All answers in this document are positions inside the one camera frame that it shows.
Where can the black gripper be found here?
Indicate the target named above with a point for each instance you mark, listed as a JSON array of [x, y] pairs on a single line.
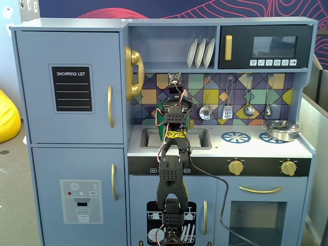
[[176, 92]]

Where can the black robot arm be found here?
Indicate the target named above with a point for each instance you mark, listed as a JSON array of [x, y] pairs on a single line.
[[171, 179]]

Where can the green pitcher recipient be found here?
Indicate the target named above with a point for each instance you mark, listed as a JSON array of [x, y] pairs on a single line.
[[161, 120]]

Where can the steel pot with lid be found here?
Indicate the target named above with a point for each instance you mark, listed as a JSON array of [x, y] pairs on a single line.
[[282, 130]]

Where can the metal skimmer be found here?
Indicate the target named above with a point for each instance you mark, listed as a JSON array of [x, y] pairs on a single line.
[[206, 112]]

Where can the white plate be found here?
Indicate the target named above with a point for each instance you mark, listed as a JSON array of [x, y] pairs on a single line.
[[209, 52], [200, 53], [191, 53]]

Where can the gold toy phone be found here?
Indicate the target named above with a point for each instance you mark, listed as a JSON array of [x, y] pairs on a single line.
[[133, 77]]

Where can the metal slotted spatula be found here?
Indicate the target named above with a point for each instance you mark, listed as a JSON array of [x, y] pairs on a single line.
[[227, 112]]

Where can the metal ladle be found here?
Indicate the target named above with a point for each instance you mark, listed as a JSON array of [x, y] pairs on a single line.
[[248, 110]]

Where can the metal spoon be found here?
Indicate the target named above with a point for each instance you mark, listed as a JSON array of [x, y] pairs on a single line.
[[268, 111]]

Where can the gold stove knob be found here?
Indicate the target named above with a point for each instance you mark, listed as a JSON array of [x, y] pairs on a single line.
[[288, 168], [235, 167]]

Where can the blue toy kitchen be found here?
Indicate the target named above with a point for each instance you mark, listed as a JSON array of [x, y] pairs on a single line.
[[77, 143]]

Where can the yellow bean bag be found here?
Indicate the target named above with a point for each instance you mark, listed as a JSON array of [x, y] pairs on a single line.
[[9, 118]]

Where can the small camera circuit board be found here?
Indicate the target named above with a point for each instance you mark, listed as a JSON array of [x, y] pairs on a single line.
[[175, 78]]

